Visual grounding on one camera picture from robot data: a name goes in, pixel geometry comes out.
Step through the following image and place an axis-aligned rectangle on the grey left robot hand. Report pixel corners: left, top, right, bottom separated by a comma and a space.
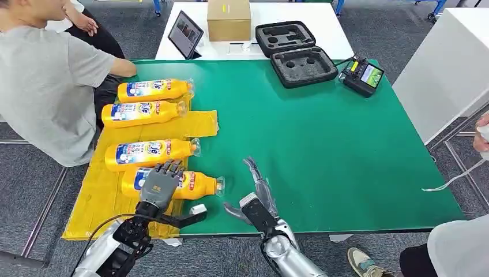
139, 159, 186, 211

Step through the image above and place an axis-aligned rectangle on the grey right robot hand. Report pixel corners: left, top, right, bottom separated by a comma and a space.
223, 156, 279, 226

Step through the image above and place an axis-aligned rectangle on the orange drink bottle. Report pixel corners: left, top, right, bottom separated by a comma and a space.
101, 100, 189, 129
116, 78, 195, 104
121, 167, 226, 201
104, 138, 202, 173

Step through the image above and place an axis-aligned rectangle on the yellow plastic sheet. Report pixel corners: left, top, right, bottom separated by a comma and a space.
62, 91, 219, 242

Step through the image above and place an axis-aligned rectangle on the green table mat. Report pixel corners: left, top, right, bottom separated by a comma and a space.
127, 58, 466, 235

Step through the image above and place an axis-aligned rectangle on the open black foam case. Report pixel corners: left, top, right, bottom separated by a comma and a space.
254, 20, 340, 89

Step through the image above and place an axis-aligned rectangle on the clear acrylic stand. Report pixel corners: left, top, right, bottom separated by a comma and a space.
228, 41, 261, 55

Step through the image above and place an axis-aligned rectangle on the black remote controller with screen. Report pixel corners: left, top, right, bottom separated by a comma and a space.
339, 56, 385, 99

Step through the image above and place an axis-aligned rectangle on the person behind seated person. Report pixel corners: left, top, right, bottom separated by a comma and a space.
45, 0, 127, 127

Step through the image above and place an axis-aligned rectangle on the black tablet on stand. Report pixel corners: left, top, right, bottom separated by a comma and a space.
168, 10, 204, 61

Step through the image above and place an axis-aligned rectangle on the white table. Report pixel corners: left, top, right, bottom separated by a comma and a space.
155, 1, 355, 61

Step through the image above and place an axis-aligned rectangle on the brown cardboard box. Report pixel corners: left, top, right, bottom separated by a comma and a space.
206, 0, 252, 42

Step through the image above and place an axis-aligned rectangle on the standing person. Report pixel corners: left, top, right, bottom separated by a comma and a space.
347, 214, 489, 277

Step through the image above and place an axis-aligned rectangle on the white desk with metal legs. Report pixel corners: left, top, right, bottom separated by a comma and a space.
392, 8, 489, 145

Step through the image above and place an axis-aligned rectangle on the person's hand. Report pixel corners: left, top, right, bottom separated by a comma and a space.
473, 114, 489, 153

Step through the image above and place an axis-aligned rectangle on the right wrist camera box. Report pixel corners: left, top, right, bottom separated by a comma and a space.
239, 192, 280, 233

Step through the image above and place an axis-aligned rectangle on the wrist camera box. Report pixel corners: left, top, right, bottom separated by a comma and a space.
155, 203, 208, 229
239, 192, 280, 233

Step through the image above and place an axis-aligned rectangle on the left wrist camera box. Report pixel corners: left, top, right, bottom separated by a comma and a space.
155, 203, 208, 229

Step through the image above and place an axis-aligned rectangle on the white cable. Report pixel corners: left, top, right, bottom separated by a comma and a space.
421, 158, 489, 192

